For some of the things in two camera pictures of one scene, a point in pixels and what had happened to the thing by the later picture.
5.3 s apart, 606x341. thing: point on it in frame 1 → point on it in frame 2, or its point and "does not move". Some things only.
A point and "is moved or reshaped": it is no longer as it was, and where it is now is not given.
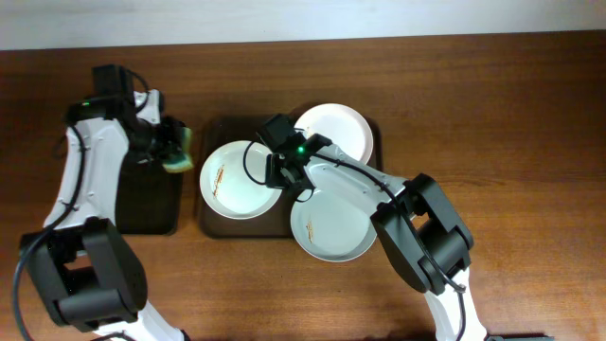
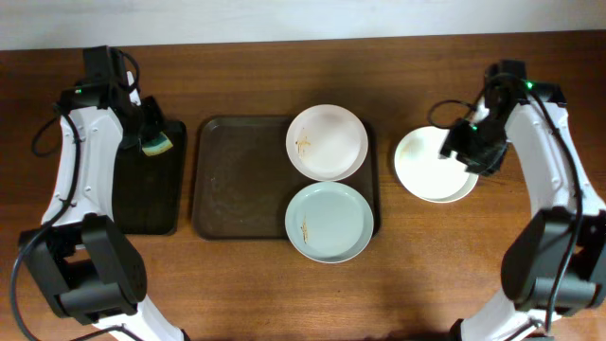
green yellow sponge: (184, 161) is moved or reshaped
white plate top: (339, 125) does not move
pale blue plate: (331, 226) does not move
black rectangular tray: (149, 197) does not move
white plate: (233, 180) → (424, 173)
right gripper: (272, 173) → (454, 143)
